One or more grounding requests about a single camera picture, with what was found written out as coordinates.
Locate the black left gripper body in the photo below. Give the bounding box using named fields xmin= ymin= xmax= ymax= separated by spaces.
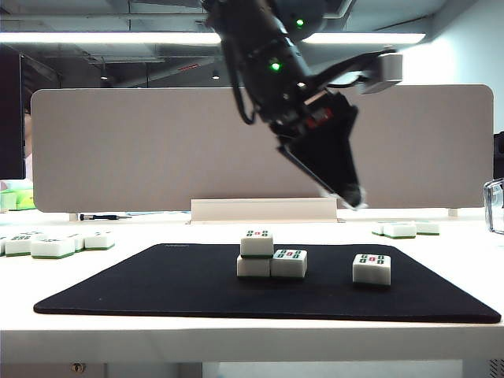
xmin=251 ymin=37 xmax=360 ymax=150

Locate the black screwdriver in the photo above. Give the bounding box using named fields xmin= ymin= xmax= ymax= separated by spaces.
xmin=80 ymin=213 xmax=133 ymax=221

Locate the black fabric mat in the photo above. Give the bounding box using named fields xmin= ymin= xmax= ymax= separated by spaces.
xmin=33 ymin=243 xmax=502 ymax=324

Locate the long ceiling light strip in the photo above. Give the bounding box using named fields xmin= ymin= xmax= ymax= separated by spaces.
xmin=0 ymin=31 xmax=427 ymax=46

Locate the dark computer monitor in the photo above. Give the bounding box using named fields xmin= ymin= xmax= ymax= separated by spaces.
xmin=0 ymin=42 xmax=27 ymax=180

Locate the black device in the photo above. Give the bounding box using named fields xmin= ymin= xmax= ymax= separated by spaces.
xmin=493 ymin=132 xmax=504 ymax=182

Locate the five-bamboo mahjong tile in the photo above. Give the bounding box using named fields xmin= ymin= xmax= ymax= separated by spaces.
xmin=270 ymin=248 xmax=309 ymax=280
xmin=352 ymin=254 xmax=393 ymax=287
xmin=236 ymin=254 xmax=272 ymax=278
xmin=239 ymin=229 xmax=275 ymax=259

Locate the bird one-bamboo mahjong tile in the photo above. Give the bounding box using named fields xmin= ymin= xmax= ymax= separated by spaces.
xmin=84 ymin=231 xmax=116 ymax=251

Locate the green packaging box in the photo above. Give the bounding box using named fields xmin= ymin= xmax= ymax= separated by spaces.
xmin=0 ymin=187 xmax=35 ymax=212

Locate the beige desk divider panel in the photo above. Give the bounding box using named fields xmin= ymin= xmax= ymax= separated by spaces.
xmin=30 ymin=83 xmax=495 ymax=214

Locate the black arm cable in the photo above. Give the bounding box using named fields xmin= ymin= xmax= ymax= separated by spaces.
xmin=227 ymin=39 xmax=258 ymax=125

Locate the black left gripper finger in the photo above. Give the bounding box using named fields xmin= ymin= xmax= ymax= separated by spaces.
xmin=295 ymin=121 xmax=368 ymax=209
xmin=276 ymin=143 xmax=355 ymax=209

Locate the person in white shirt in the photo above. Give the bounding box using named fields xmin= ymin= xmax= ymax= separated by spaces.
xmin=22 ymin=109 xmax=35 ymax=184

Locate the nine-bamboo mahjong tile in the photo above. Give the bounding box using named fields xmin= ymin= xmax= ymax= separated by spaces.
xmin=4 ymin=235 xmax=33 ymax=258

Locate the clear glass jar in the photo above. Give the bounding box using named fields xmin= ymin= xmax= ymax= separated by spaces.
xmin=483 ymin=177 xmax=504 ymax=235

